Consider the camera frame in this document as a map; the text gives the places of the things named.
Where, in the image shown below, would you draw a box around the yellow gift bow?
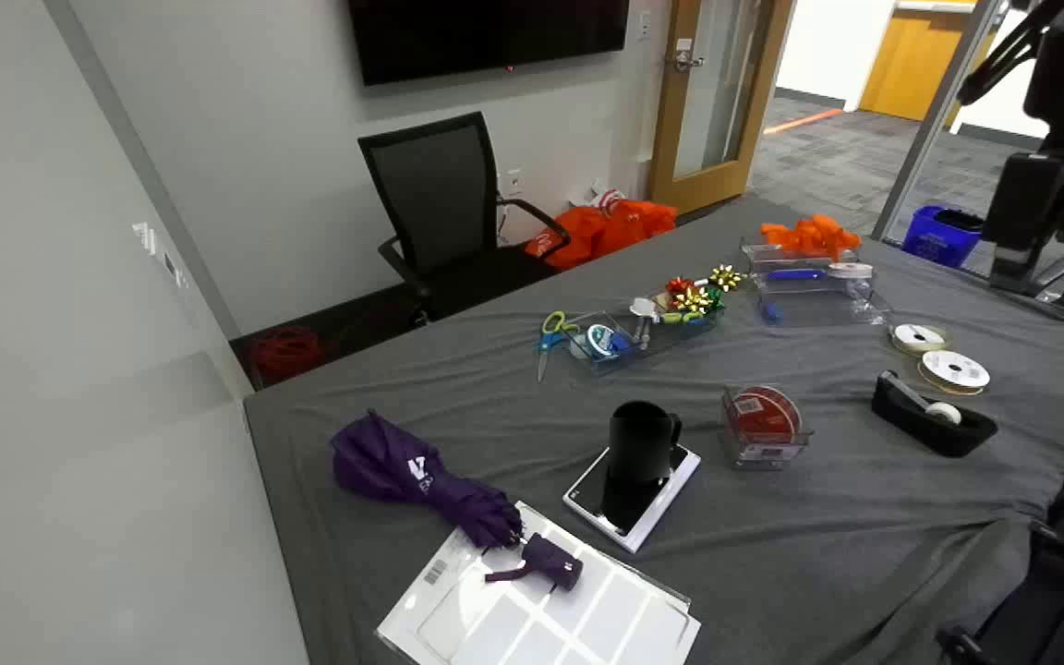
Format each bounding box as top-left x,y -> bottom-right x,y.
705,258 -> 747,294

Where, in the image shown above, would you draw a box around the wooden door with glass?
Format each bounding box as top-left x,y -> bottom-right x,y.
641,0 -> 798,218

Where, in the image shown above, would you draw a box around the black mesh office chair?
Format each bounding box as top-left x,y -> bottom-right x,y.
353,105 -> 571,326

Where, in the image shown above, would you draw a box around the white laminated sheet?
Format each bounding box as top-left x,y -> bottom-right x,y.
374,495 -> 705,665

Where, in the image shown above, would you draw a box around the black rectangular case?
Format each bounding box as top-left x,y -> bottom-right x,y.
869,370 -> 1002,460

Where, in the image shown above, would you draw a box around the red gift bow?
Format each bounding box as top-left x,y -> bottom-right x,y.
662,272 -> 703,309

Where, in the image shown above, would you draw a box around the orange plastic bag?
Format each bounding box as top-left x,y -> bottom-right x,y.
523,195 -> 682,278

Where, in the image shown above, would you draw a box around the clear plastic container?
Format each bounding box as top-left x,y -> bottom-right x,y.
740,236 -> 879,299

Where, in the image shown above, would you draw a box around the black wall television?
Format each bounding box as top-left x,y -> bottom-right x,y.
345,0 -> 633,88

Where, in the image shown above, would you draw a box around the colourful toy rings cluster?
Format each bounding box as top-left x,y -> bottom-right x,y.
561,268 -> 747,365

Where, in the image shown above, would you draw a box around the white wall switch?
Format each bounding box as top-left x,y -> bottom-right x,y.
128,218 -> 189,286

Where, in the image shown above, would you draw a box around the blue handle tool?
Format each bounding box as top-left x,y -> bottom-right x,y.
760,261 -> 835,286

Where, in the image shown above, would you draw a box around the yellow wooden cabinet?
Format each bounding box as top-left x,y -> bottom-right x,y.
856,2 -> 974,126

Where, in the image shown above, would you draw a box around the white ribbon spool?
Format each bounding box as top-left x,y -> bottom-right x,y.
915,347 -> 992,400
888,321 -> 951,363

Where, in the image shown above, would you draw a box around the white gift bow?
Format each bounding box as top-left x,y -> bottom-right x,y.
625,290 -> 664,352

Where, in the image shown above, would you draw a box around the blue white tape roll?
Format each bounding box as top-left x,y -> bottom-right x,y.
577,321 -> 639,365

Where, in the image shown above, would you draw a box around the green gift bow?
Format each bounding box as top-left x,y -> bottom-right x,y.
662,290 -> 724,327

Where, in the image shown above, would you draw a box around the green handled scissors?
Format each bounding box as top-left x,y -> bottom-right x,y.
534,307 -> 579,380

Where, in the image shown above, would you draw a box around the purple folded umbrella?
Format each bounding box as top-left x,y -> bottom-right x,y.
327,406 -> 523,552

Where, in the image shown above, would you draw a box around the blue bin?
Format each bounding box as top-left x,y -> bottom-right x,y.
899,203 -> 990,268

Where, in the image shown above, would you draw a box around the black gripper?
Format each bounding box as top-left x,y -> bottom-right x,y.
984,149 -> 1064,294

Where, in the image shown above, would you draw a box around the orange plastic object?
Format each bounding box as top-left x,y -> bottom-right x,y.
757,211 -> 863,267

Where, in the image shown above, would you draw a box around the red cable coil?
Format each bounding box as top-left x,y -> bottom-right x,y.
247,326 -> 332,386

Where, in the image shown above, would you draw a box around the grey tablecloth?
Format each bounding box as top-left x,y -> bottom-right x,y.
239,189 -> 1064,665

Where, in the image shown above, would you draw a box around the black mug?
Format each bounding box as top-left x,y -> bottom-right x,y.
597,400 -> 686,522

